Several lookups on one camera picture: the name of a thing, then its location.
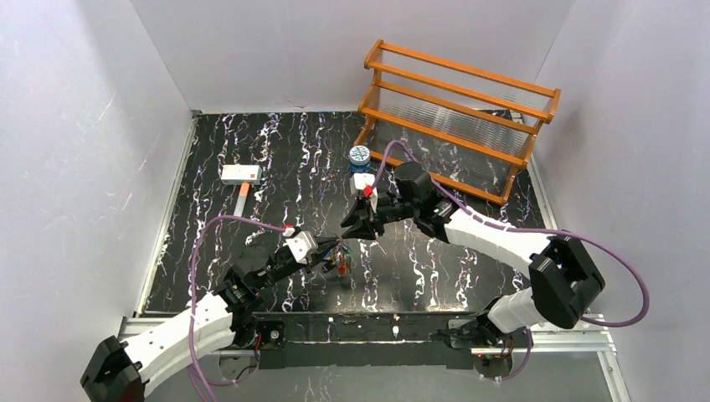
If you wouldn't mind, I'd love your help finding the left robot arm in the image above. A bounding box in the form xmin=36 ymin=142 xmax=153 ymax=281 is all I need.
xmin=80 ymin=231 xmax=340 ymax=401

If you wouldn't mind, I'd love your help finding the white box with red logo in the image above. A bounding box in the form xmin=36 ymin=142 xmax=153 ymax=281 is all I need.
xmin=220 ymin=164 xmax=263 ymax=185

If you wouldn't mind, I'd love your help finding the metal key organizer red handle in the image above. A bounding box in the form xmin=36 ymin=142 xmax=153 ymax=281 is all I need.
xmin=321 ymin=241 xmax=353 ymax=276

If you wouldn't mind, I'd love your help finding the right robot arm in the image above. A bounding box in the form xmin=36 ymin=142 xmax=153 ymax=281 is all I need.
xmin=341 ymin=162 xmax=605 ymax=342

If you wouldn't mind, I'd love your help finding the blue jar with patterned lid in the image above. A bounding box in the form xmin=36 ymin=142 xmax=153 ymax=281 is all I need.
xmin=348 ymin=145 xmax=371 ymax=174

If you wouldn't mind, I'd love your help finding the orange wooden shelf rack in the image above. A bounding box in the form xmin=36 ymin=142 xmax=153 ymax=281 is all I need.
xmin=355 ymin=39 xmax=562 ymax=205

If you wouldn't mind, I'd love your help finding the aluminium rail frame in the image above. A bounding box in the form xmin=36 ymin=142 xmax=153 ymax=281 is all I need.
xmin=103 ymin=313 xmax=632 ymax=402

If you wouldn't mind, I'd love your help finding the white orange marker pen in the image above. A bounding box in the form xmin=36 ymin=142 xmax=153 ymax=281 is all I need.
xmin=234 ymin=182 xmax=251 ymax=217

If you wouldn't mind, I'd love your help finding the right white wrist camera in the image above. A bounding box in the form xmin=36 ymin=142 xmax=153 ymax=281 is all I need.
xmin=350 ymin=173 xmax=378 ymax=211

